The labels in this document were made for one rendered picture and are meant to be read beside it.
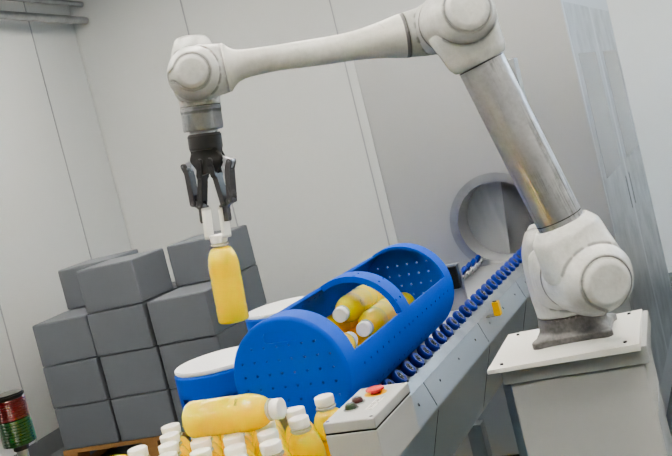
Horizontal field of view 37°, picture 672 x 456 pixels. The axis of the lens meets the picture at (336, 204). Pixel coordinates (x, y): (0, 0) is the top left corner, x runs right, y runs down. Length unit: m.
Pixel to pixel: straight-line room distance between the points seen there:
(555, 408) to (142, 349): 3.98
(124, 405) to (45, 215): 1.81
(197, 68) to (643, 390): 1.16
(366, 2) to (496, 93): 5.33
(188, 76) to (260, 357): 0.66
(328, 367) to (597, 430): 0.61
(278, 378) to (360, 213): 5.27
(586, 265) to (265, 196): 5.77
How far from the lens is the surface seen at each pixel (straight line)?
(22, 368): 6.93
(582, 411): 2.33
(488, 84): 2.10
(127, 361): 6.09
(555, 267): 2.13
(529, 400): 2.33
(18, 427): 2.05
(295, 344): 2.23
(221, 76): 2.06
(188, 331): 5.84
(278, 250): 7.75
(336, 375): 2.21
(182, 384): 2.96
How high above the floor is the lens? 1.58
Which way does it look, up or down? 4 degrees down
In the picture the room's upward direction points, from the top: 14 degrees counter-clockwise
